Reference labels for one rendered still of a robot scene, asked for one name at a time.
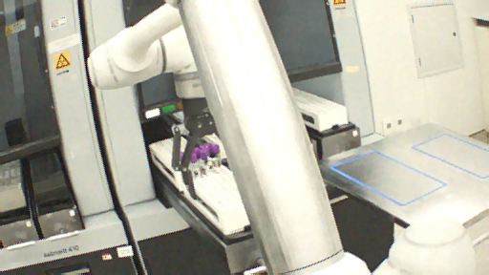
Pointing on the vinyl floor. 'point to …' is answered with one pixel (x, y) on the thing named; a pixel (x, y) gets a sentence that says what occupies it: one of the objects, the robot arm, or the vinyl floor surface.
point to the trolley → (415, 176)
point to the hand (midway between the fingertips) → (214, 182)
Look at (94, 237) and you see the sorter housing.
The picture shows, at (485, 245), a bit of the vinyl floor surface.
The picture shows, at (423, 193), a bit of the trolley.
